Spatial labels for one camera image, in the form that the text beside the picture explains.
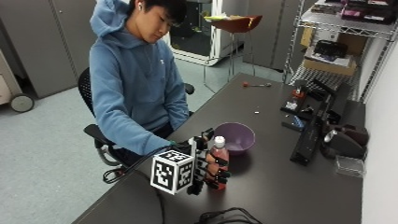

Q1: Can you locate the metal wire shelf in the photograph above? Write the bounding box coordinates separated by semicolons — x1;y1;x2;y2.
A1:
282;0;398;105

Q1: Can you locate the black glove cable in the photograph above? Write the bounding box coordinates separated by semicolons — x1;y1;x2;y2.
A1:
102;145;183;185

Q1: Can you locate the black cable bundle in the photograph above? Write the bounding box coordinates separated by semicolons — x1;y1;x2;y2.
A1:
193;207;263;224

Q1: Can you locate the beige cart with wheel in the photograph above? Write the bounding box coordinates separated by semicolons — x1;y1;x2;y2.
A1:
0;49;36;114

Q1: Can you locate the purple bowl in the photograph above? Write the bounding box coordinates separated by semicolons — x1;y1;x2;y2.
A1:
214;121;257;157

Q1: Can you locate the red-handled screwdriver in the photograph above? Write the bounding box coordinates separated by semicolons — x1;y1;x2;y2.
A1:
241;81;274;89

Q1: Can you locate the white-framed glass enclosure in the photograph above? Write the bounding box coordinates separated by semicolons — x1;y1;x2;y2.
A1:
163;0;226;67

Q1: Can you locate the black tray with red part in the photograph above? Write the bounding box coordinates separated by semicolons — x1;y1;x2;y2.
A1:
279;83;311;117

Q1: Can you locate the red bar stool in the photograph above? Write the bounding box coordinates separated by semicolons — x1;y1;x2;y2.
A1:
201;14;263;94

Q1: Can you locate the black and silver device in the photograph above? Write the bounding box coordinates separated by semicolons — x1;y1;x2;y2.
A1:
319;123;370;161

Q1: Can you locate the grey cabinet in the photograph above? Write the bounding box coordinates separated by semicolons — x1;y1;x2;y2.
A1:
0;0;99;100

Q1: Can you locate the red drink bottle white cap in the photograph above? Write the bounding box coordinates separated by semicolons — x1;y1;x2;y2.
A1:
205;135;231;191

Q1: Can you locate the clear plastic box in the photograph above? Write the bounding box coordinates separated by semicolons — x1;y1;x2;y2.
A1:
332;154;367;179

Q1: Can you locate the black office chair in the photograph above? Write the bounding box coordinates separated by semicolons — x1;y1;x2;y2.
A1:
77;66;197;185

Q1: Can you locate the person in blue hoodie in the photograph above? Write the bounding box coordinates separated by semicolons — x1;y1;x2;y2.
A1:
87;0;191;167

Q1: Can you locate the small blue and black box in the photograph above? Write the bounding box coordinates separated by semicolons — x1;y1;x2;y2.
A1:
280;114;308;133

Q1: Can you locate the cardboard box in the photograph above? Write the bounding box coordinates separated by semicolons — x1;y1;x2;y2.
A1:
300;46;358;77

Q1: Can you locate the black bag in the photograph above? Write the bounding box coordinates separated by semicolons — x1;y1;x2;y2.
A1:
312;39;350;60

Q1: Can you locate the white cube with black markers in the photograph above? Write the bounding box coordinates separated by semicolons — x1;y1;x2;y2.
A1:
149;149;197;196

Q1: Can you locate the black flat stand device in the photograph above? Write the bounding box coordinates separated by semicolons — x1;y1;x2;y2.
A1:
288;92;335;166

